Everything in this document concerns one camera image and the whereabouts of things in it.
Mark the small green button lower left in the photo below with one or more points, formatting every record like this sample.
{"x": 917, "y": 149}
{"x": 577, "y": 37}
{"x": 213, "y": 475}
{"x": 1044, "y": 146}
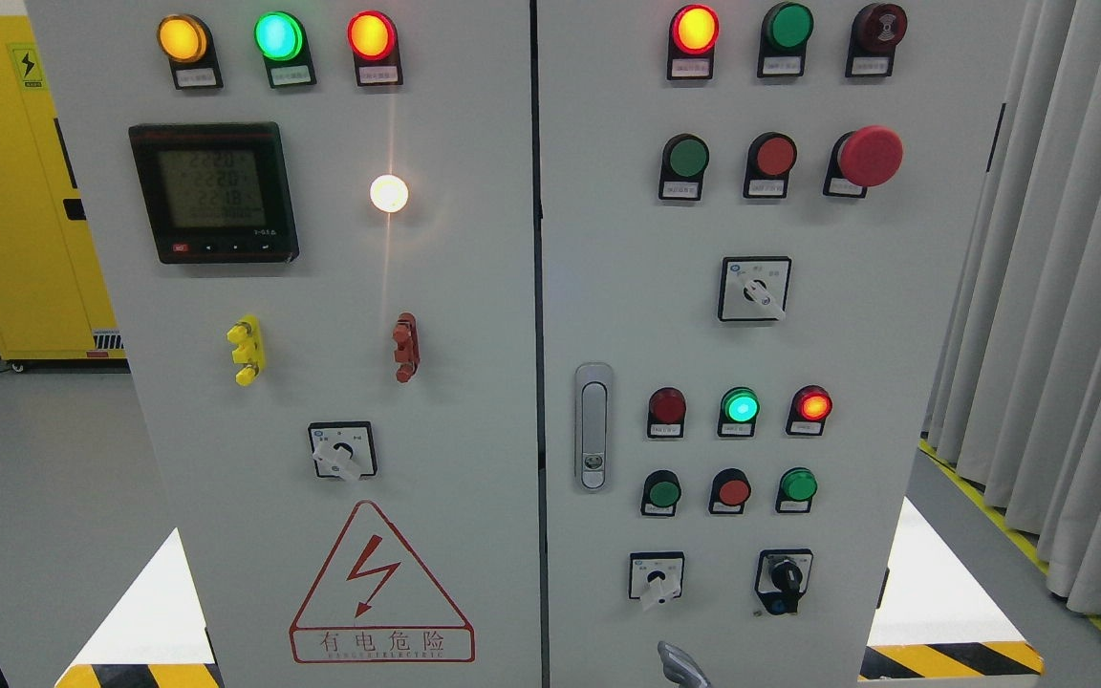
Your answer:
{"x": 660, "y": 494}

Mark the small green button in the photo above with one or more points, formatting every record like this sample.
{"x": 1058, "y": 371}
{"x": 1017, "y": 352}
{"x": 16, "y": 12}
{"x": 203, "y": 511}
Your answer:
{"x": 796, "y": 491}
{"x": 660, "y": 494}

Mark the small red button lower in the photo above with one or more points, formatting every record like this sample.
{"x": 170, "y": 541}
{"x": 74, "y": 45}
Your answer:
{"x": 730, "y": 492}

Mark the green start push button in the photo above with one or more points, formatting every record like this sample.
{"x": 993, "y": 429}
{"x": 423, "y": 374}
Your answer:
{"x": 684, "y": 161}

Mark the small green button lower right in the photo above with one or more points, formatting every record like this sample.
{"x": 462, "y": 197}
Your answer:
{"x": 796, "y": 491}

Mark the red stop push button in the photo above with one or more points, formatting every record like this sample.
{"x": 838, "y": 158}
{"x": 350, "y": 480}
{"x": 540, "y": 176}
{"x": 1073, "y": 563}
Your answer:
{"x": 769, "y": 160}

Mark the red emergency stop mushroom button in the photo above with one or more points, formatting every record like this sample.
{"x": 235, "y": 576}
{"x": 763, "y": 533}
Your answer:
{"x": 862, "y": 159}

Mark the grey electrical control cabinet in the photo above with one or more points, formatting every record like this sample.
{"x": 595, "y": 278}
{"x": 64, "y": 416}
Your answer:
{"x": 530, "y": 134}

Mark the dark red lamp lower row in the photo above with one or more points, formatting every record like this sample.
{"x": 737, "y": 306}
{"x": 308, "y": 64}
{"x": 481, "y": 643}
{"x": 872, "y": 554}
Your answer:
{"x": 666, "y": 414}

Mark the red terminal block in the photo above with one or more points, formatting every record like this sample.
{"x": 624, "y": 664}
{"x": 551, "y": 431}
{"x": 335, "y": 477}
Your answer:
{"x": 407, "y": 347}

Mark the green lit lamp lower row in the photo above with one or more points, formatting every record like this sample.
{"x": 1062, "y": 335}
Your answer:
{"x": 737, "y": 413}

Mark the white lit indicator lamp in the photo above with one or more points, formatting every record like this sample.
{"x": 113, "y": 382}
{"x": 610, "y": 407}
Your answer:
{"x": 389, "y": 193}

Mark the red lit lamp lower row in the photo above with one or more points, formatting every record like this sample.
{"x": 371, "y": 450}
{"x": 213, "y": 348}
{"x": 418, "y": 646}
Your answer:
{"x": 808, "y": 412}

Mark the yellow terminal block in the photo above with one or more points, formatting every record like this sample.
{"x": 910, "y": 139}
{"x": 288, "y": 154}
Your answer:
{"x": 246, "y": 338}

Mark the red electric hazard warning sticker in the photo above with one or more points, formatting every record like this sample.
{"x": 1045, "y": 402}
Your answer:
{"x": 375, "y": 601}

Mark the red lit lamp top right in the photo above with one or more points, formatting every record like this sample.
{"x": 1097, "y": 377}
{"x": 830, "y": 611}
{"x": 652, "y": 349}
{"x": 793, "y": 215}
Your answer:
{"x": 693, "y": 34}

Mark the red indicator lamp top left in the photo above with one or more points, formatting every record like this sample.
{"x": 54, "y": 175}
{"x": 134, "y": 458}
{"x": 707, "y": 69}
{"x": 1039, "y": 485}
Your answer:
{"x": 375, "y": 48}

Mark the black digital power meter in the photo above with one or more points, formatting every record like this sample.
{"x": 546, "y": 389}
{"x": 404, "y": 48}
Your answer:
{"x": 216, "y": 192}

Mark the green unlit lamp top right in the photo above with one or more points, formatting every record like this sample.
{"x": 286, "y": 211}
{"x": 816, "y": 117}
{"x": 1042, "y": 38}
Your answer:
{"x": 784, "y": 37}

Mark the green indicator lamp top left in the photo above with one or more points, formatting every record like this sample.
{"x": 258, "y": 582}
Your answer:
{"x": 285, "y": 49}

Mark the yellow indicator lamp top left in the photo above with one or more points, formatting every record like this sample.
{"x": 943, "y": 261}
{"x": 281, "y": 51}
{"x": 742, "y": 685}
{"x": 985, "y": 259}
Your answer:
{"x": 189, "y": 47}

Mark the grey curtain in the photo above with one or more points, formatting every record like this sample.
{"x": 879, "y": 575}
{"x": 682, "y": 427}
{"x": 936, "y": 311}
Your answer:
{"x": 1016, "y": 404}

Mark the yellow safety storage cabinet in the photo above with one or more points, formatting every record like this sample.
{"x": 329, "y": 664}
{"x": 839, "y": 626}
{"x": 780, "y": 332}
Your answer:
{"x": 54, "y": 304}

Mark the silver door latch handle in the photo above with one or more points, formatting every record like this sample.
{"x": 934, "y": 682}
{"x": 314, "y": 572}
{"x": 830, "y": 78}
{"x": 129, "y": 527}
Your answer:
{"x": 593, "y": 383}

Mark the white selector switch upper right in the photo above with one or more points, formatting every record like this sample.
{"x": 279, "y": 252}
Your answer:
{"x": 754, "y": 289}

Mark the white selector switch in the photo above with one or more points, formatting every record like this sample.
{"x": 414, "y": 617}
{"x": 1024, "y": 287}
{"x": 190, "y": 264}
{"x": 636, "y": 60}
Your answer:
{"x": 656, "y": 577}
{"x": 754, "y": 289}

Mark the white selector switch left door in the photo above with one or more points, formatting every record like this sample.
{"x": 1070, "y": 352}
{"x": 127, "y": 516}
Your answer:
{"x": 343, "y": 450}

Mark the white selector switch bottom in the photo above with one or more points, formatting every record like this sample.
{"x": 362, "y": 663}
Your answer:
{"x": 656, "y": 577}

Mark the black selector switch bottom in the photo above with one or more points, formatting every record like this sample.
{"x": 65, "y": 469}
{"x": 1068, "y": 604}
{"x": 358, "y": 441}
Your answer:
{"x": 782, "y": 578}

